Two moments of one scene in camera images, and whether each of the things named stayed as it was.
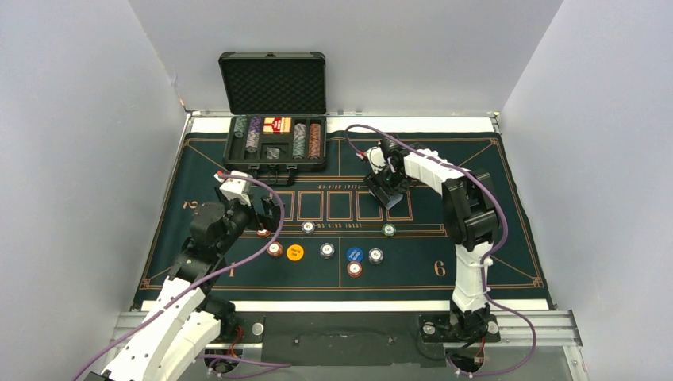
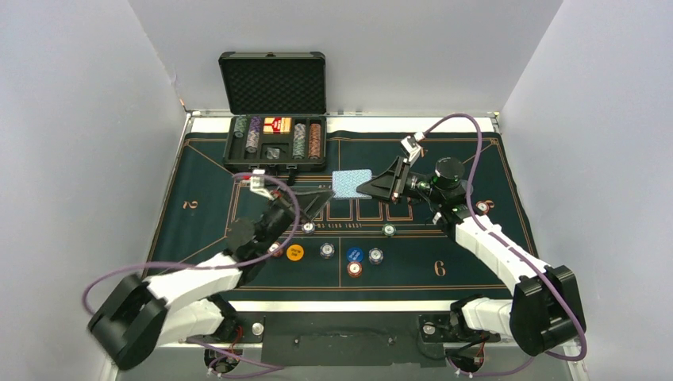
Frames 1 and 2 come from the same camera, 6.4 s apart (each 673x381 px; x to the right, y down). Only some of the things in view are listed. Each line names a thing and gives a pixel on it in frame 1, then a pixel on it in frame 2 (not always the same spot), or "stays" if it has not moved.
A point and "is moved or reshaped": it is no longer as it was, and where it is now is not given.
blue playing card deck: [394, 199] is moved or reshaped
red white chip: [275, 249] stays
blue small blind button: [355, 254] stays
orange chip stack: [354, 269] stays
